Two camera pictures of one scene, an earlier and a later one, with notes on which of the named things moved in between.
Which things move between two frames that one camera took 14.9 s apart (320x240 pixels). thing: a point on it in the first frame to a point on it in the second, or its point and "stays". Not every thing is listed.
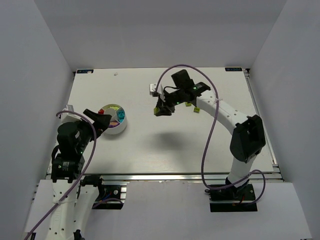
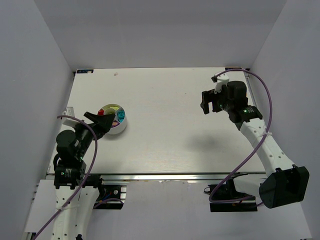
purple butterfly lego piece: (113, 124) stays
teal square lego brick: (121, 115) stays
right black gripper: (164, 102) to (208, 100)
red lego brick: (101, 111) stays
